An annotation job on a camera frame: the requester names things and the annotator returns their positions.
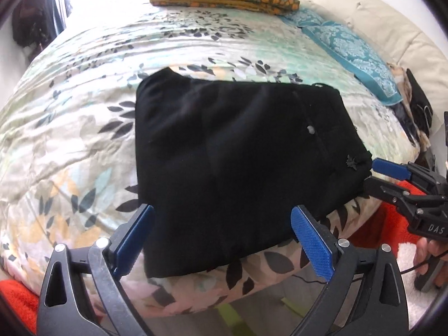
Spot black pants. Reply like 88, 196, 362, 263
135, 68, 372, 278

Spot person's right hand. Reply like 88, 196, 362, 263
412, 237, 448, 289

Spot orange red fluffy trousers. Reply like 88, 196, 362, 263
338, 181, 420, 254

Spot dark clothes beside pillow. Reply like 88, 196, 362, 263
387, 63, 434, 152

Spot teal patterned pillow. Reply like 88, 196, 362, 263
283, 8, 402, 106

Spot floral bed sheet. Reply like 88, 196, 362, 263
1, 5, 420, 293

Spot cream tufted headboard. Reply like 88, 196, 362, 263
300, 0, 447, 134

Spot dark clothes hanging on wall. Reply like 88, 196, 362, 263
12, 0, 72, 62

